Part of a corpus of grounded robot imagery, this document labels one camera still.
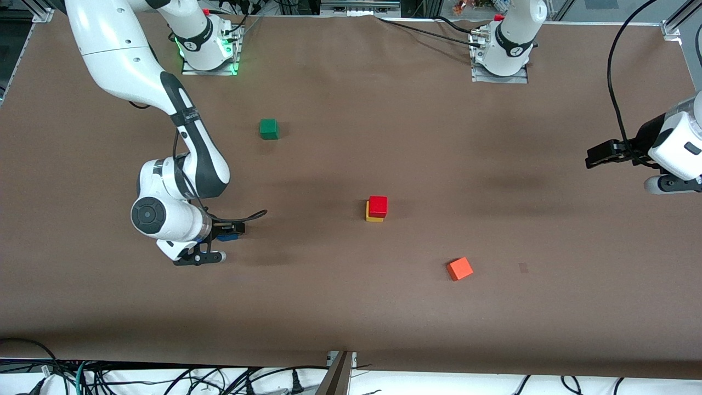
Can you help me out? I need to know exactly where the brown table cover sheet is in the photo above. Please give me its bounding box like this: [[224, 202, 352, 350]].
[[0, 12, 702, 379]]

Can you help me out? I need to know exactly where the orange wooden block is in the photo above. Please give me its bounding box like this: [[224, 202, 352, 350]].
[[446, 257, 474, 282]]

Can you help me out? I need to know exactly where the aluminium frame profile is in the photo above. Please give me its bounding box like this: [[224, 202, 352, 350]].
[[661, 19, 702, 93], [30, 0, 56, 24], [321, 0, 402, 17]]

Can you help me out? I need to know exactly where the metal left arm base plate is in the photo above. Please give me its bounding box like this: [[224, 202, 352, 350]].
[[470, 33, 529, 84]]

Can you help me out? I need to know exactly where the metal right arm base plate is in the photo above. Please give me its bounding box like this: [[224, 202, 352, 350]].
[[181, 25, 243, 76]]

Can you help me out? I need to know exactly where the aluminium frame post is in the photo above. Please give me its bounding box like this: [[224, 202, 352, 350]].
[[315, 351, 358, 395]]

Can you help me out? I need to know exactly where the black base cable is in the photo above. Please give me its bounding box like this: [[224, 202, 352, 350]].
[[436, 15, 484, 36], [376, 16, 486, 49], [222, 0, 265, 43]]

